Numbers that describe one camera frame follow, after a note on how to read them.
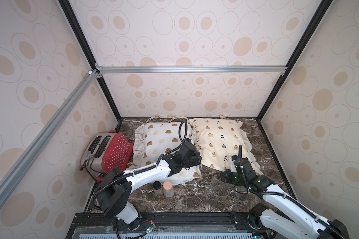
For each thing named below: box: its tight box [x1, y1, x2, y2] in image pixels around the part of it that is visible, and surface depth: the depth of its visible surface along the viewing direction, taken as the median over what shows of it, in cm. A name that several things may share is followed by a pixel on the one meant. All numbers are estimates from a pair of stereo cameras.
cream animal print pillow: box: [187, 117, 263, 175], surface depth 93 cm
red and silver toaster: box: [79, 130, 134, 182], surface depth 83 cm
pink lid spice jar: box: [163, 180, 175, 198], surface depth 78 cm
